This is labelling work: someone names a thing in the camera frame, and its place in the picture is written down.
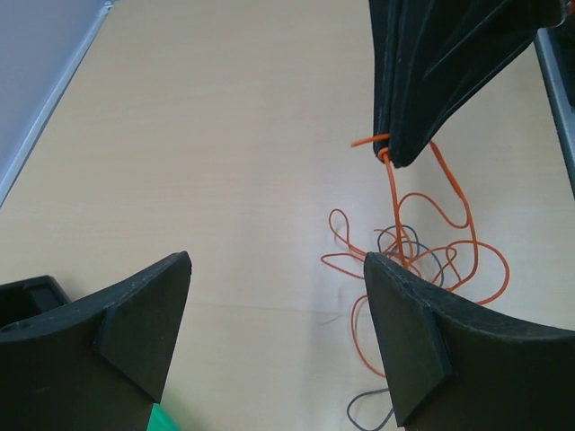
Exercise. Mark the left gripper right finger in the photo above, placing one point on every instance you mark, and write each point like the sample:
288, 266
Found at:
452, 364

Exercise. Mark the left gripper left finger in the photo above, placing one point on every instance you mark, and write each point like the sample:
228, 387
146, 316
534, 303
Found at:
99, 362

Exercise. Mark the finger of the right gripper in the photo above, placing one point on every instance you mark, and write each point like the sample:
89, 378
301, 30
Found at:
385, 25
446, 52

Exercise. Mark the green plastic bin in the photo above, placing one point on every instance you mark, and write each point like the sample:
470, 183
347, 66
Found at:
160, 421

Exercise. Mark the black plastic bin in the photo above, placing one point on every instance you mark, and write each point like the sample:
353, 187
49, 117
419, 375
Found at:
26, 298

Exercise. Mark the aluminium mounting rail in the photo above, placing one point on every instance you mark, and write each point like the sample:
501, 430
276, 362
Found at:
556, 86

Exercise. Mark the aluminium table edge frame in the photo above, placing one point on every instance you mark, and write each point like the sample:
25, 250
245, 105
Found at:
42, 45

